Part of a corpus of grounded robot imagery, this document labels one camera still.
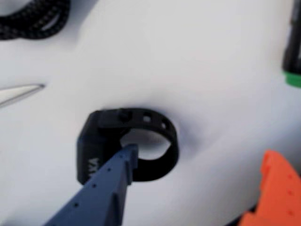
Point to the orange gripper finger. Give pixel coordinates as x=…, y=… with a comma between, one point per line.
x=279, y=188

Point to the black marker with green cap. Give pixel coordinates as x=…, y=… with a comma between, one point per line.
x=292, y=47

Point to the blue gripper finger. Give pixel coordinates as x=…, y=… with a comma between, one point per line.
x=98, y=197

